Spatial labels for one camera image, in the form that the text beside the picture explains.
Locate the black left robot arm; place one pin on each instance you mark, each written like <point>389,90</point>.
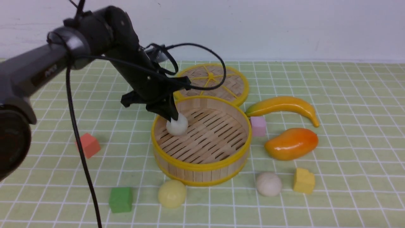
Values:
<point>107,31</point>

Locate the green foam cube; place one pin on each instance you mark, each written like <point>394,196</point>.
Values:
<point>121,199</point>

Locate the red foam cube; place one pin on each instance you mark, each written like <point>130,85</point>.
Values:
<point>90,145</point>

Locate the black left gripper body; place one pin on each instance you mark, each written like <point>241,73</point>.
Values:
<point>150,85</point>

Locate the green checkered tablecloth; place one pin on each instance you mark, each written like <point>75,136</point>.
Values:
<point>358,163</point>

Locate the woven bamboo steamer lid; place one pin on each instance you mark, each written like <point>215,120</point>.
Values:
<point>235,89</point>

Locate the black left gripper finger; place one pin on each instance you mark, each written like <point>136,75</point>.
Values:
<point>165,108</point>

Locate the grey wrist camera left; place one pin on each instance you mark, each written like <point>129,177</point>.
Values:
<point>156,53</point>

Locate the pink foam cube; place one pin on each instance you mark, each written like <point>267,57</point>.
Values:
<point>259,126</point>

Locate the yellow toy banana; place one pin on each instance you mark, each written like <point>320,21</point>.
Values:
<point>284,103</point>

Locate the orange toy mango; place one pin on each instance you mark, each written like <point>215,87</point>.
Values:
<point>292,144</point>

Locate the white bun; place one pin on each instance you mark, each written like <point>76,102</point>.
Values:
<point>268,184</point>
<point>179,127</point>

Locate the yellow bun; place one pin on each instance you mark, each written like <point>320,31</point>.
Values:
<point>172,194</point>

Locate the yellow foam block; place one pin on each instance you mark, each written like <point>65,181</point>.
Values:
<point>304,181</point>

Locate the bamboo steamer tray yellow rim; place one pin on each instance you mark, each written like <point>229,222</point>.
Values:
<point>215,147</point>

